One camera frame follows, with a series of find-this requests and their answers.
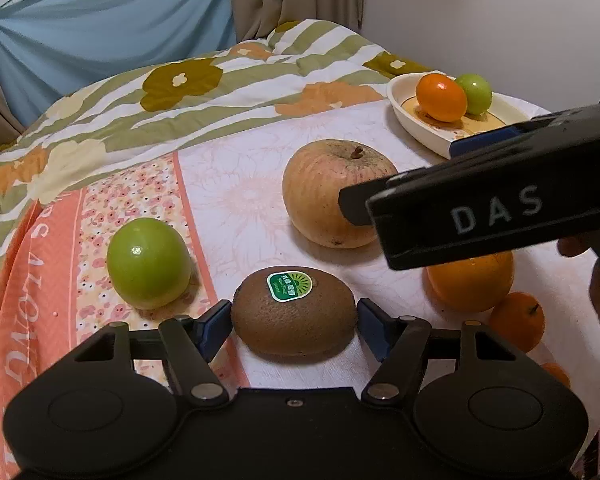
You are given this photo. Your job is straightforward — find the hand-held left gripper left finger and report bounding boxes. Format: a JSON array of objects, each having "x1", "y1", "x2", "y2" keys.
[{"x1": 75, "y1": 300, "x2": 233, "y2": 407}]

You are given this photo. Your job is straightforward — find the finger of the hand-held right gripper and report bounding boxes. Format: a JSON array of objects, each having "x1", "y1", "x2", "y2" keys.
[
  {"x1": 338, "y1": 174, "x2": 397, "y2": 227},
  {"x1": 449, "y1": 102, "x2": 600, "y2": 159}
]

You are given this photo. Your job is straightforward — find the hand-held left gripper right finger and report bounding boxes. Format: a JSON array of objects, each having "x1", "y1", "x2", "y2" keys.
[{"x1": 356, "y1": 297, "x2": 518, "y2": 407}]

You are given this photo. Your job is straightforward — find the large yellow-red apple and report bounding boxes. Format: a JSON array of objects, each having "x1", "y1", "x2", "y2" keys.
[{"x1": 282, "y1": 140, "x2": 399, "y2": 249}]

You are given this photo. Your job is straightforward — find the white oval bowl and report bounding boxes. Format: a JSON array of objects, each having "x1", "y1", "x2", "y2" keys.
[{"x1": 386, "y1": 73, "x2": 531, "y2": 160}]

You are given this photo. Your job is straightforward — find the brown kiwi with green sticker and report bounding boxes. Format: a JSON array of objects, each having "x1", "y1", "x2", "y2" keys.
[{"x1": 231, "y1": 266, "x2": 357, "y2": 357}]

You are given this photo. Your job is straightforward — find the large orange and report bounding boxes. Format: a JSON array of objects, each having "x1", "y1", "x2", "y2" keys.
[{"x1": 426, "y1": 250, "x2": 515, "y2": 313}]

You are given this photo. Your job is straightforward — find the large green apple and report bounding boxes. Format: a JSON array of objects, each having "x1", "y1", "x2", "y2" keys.
[{"x1": 106, "y1": 218, "x2": 192, "y2": 310}]

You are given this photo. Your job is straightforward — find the small tangerine with stem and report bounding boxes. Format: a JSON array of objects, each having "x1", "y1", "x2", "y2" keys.
[{"x1": 489, "y1": 291, "x2": 545, "y2": 354}]

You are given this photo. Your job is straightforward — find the small green fruit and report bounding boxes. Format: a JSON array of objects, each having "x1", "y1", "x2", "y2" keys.
[{"x1": 454, "y1": 74, "x2": 493, "y2": 115}]

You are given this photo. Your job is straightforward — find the medium orange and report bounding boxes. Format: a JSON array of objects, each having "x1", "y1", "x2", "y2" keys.
[{"x1": 415, "y1": 74, "x2": 468, "y2": 123}]

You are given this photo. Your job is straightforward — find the green striped flower quilt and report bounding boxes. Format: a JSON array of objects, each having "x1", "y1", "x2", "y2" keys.
[{"x1": 0, "y1": 19, "x2": 437, "y2": 246}]

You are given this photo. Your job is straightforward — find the blue cloth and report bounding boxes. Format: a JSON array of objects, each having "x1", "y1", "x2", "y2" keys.
[{"x1": 0, "y1": 0, "x2": 238, "y2": 123}]

